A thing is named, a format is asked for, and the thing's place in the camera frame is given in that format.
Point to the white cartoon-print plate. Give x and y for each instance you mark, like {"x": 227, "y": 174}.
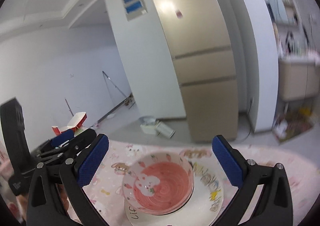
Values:
{"x": 207, "y": 191}

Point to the pink printed tablecloth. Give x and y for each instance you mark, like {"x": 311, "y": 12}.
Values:
{"x": 262, "y": 163}

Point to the pink fridge magnet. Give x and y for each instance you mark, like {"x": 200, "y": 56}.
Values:
{"x": 179, "y": 14}

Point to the metal folding stand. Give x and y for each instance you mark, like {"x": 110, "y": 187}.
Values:
{"x": 115, "y": 85}

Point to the cardboard scraps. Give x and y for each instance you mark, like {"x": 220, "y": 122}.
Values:
{"x": 129, "y": 101}

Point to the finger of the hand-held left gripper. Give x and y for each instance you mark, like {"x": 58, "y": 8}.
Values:
{"x": 62, "y": 137}
{"x": 85, "y": 138}

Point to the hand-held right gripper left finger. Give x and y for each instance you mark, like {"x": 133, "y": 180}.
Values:
{"x": 96, "y": 156}

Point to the beige vanity cabinet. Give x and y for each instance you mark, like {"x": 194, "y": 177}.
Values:
{"x": 297, "y": 78}

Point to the wall distribution panel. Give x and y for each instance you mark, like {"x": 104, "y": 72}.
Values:
{"x": 134, "y": 3}

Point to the gold refrigerator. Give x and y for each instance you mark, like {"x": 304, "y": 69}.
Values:
{"x": 197, "y": 53}

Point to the cardboard box with clutter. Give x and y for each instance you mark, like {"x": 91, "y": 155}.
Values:
{"x": 295, "y": 126}

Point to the thin stick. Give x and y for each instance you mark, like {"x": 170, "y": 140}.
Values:
{"x": 69, "y": 107}

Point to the small red carton box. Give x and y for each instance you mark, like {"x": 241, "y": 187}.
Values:
{"x": 57, "y": 130}

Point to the person's left hand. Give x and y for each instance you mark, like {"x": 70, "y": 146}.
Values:
{"x": 63, "y": 198}

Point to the pink rabbit bowl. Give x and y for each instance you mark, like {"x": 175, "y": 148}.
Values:
{"x": 162, "y": 186}

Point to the open white red carton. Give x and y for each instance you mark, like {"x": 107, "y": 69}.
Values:
{"x": 77, "y": 121}

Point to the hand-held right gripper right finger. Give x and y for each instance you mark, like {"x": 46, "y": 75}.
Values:
{"x": 226, "y": 163}

